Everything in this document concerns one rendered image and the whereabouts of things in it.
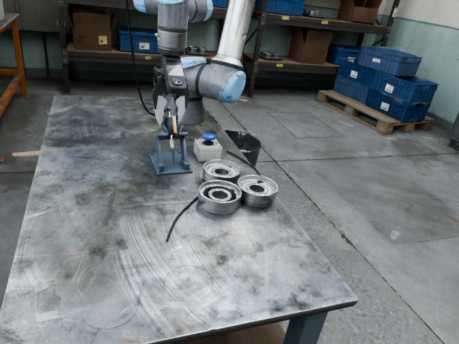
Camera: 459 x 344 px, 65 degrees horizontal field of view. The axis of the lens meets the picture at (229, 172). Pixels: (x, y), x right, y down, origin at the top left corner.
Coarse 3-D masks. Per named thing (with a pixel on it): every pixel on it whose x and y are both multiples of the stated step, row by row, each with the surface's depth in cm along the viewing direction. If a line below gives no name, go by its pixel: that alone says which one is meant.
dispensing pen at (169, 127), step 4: (168, 108) 102; (168, 112) 102; (168, 116) 102; (164, 120) 103; (168, 120) 100; (172, 120) 101; (164, 124) 103; (168, 124) 100; (172, 124) 100; (168, 128) 100; (172, 128) 100; (168, 132) 100; (172, 132) 100; (172, 136) 102; (172, 140) 101; (172, 144) 101; (172, 148) 101; (172, 152) 101
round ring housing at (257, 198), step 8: (248, 176) 97; (256, 176) 97; (240, 184) 94; (248, 184) 95; (256, 184) 95; (272, 184) 96; (248, 192) 89; (256, 192) 91; (264, 192) 92; (272, 192) 94; (240, 200) 92; (248, 200) 90; (256, 200) 89; (264, 200) 89; (272, 200) 91
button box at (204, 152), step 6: (198, 144) 109; (204, 144) 110; (210, 144) 110; (216, 144) 111; (198, 150) 109; (204, 150) 108; (210, 150) 109; (216, 150) 109; (198, 156) 109; (204, 156) 109; (210, 156) 110; (216, 156) 110
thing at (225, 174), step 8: (208, 160) 101; (216, 160) 103; (224, 160) 103; (208, 168) 101; (216, 168) 101; (224, 168) 101; (232, 168) 102; (240, 168) 100; (208, 176) 96; (216, 176) 94; (224, 176) 97; (232, 176) 95
